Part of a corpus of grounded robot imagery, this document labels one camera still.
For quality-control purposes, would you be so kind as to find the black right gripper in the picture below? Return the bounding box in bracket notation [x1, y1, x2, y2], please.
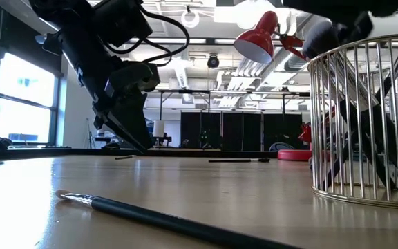
[281, 0, 398, 45]

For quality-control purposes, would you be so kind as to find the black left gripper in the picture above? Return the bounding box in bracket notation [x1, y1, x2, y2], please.
[92, 61, 162, 154]

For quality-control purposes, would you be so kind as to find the long black brush pale tip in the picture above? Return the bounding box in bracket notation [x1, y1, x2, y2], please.
[55, 189, 302, 249]

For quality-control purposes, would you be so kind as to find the black makeup brush dark head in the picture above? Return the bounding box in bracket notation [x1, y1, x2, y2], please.
[208, 157, 271, 164]

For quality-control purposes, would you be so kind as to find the white cylinder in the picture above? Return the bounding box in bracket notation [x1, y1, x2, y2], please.
[153, 119, 166, 138]

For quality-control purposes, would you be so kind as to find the red desk lamp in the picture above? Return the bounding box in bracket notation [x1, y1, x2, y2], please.
[234, 10, 338, 163]

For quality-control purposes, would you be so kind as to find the large window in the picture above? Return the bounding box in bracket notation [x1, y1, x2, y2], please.
[0, 51, 59, 145]

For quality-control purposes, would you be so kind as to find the long ceiling light strip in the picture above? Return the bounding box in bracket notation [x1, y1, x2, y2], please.
[126, 37, 218, 46]

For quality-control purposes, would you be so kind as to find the dark rounded background object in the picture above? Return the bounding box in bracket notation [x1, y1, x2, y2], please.
[269, 141, 295, 152]

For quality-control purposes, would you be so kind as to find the black aluminium table frame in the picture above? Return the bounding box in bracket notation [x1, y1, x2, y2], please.
[0, 147, 279, 162]

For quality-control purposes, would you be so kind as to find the silver ventilation duct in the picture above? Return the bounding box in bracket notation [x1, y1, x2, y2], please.
[281, 48, 310, 72]

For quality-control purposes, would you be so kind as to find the black background gantry frame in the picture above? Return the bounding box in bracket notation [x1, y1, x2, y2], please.
[157, 88, 312, 149]

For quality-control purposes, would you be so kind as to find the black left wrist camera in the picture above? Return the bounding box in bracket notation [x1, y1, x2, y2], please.
[91, 0, 154, 48]

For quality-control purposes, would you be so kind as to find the black partition wall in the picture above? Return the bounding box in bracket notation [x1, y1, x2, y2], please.
[180, 111, 303, 151]

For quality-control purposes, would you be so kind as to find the white ring ceiling light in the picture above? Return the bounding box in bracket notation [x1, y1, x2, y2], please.
[180, 7, 200, 29]

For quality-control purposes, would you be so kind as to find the gold wire brush holder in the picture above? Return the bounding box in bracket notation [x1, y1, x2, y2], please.
[307, 33, 398, 211]

